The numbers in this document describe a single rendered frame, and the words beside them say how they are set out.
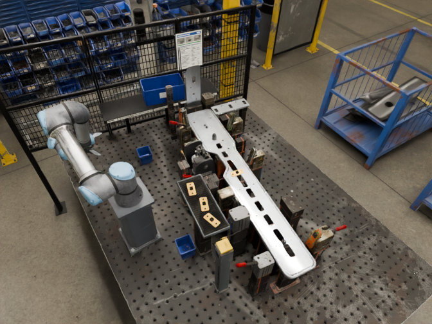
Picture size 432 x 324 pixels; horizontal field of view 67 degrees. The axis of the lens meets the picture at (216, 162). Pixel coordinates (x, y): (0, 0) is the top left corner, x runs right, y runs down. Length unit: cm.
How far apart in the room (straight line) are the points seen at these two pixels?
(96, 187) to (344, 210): 160
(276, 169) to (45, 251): 202
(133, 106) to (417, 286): 216
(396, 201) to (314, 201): 138
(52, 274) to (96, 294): 41
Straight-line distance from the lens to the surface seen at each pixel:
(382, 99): 387
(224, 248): 155
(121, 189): 168
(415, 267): 236
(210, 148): 218
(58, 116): 177
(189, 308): 193
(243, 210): 173
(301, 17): 510
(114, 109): 253
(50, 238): 321
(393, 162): 398
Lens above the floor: 253
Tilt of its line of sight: 47 degrees down
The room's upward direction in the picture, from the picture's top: 2 degrees clockwise
